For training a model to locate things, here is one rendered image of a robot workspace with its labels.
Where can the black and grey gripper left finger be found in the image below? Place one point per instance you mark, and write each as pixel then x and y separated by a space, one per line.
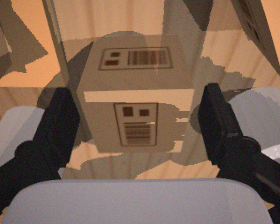
pixel 51 147

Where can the small square wooden board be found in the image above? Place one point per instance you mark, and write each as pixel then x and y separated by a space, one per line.
pixel 34 45

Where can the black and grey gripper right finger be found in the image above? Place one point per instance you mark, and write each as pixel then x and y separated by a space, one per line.
pixel 238 156

